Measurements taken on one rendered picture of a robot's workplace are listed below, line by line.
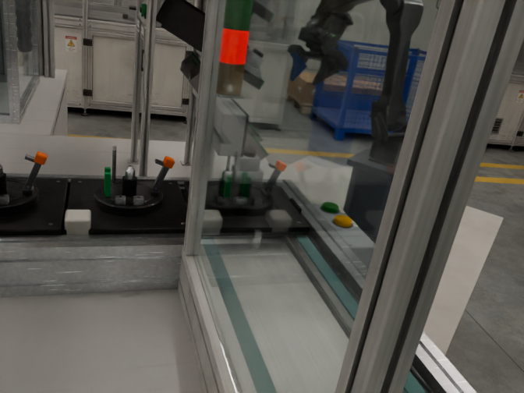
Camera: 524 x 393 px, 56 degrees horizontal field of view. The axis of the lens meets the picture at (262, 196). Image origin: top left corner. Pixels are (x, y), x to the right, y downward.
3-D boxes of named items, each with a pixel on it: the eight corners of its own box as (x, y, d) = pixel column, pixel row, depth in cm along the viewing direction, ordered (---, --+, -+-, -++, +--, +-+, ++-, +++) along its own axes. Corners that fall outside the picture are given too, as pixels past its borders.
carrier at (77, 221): (177, 188, 119) (181, 139, 114) (193, 237, 98) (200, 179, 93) (70, 186, 111) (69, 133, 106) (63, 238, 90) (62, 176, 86)
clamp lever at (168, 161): (158, 189, 106) (174, 158, 104) (159, 192, 104) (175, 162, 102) (143, 182, 104) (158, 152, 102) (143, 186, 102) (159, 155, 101)
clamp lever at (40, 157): (33, 186, 98) (47, 154, 96) (32, 191, 96) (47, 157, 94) (15, 180, 96) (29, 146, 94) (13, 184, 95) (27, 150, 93)
